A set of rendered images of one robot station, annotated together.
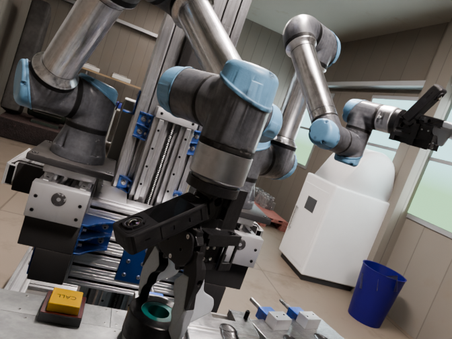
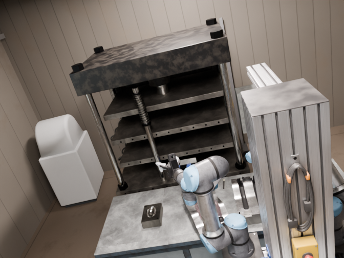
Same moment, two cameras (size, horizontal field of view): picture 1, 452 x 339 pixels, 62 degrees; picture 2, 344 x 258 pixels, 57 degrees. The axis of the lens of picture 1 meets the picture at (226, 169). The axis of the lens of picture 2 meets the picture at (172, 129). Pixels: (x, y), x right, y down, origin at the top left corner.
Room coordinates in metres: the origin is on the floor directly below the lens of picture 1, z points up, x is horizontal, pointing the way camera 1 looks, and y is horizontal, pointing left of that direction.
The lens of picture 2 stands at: (2.51, 0.37, 2.50)
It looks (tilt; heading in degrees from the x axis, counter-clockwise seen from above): 25 degrees down; 206
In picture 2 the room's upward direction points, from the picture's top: 15 degrees counter-clockwise
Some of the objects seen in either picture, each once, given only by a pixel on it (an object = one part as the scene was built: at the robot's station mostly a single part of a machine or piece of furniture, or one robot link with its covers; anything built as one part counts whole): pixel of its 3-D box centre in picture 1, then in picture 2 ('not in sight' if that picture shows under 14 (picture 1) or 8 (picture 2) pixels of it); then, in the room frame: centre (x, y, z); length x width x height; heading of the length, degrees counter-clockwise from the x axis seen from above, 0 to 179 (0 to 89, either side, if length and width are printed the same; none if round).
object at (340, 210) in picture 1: (340, 212); not in sight; (4.09, -1.35, 0.75); 0.79 x 0.68 x 1.50; 110
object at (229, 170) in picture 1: (218, 165); not in sight; (0.49, 0.01, 1.22); 0.08 x 0.08 x 0.05
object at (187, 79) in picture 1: (202, 99); not in sight; (0.57, 0.07, 1.30); 0.11 x 0.11 x 0.08; 46
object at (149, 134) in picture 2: not in sight; (155, 152); (0.24, -0.99, 1.10); 0.05 x 0.05 x 1.30
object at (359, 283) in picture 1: (376, 293); not in sight; (3.29, -1.67, 0.26); 0.44 x 0.40 x 0.53; 18
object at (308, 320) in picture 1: (294, 313); not in sight; (0.97, -0.31, 0.85); 0.13 x 0.05 x 0.05; 34
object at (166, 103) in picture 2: not in sight; (164, 92); (-0.19, -0.95, 1.51); 1.10 x 0.70 x 0.05; 107
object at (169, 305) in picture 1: (155, 322); not in sight; (0.47, 0.02, 0.99); 0.08 x 0.08 x 0.04
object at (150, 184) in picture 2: not in sight; (181, 160); (-0.14, -0.93, 0.75); 1.30 x 0.84 x 0.06; 107
